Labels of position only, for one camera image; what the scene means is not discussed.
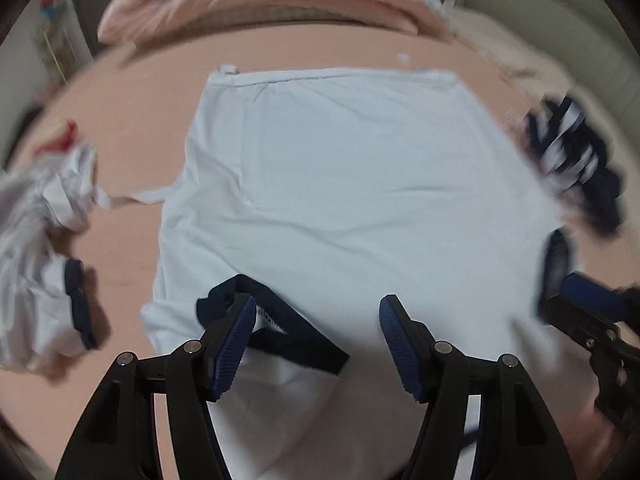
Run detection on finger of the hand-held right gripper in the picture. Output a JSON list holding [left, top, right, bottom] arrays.
[[544, 295, 622, 350], [564, 270, 640, 325]]

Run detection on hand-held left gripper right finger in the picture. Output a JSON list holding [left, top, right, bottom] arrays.
[[378, 293, 583, 480]]

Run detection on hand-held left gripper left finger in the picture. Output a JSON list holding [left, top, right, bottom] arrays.
[[54, 292, 258, 480]]

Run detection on white t-shirt navy trim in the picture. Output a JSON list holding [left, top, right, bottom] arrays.
[[140, 67, 576, 480]]

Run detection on stack of folded navy clothes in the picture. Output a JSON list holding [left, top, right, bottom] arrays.
[[522, 94, 625, 236]]

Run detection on white shirt navy cuffs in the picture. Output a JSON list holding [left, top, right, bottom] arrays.
[[0, 145, 173, 376]]

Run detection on pale yellow garment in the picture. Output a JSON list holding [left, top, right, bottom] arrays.
[[32, 127, 66, 156]]

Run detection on grey-green padded headboard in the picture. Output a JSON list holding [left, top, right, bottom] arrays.
[[452, 0, 640, 126]]

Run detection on white shelf rack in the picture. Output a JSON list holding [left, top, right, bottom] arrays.
[[37, 25, 71, 86]]

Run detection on grey door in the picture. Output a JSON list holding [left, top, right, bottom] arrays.
[[67, 0, 131, 56]]

